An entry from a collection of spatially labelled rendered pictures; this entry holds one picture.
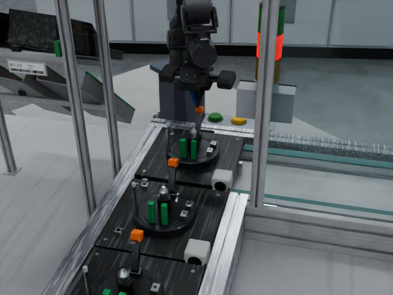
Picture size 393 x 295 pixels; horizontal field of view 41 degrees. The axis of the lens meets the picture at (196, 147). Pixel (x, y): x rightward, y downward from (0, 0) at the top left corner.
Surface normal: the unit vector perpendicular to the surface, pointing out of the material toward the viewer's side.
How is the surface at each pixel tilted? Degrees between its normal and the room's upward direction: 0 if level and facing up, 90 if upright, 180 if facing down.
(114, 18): 90
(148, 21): 90
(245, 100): 90
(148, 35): 90
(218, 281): 0
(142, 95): 0
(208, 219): 0
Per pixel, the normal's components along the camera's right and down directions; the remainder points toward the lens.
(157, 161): 0.00, -0.84
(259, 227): -0.24, 0.52
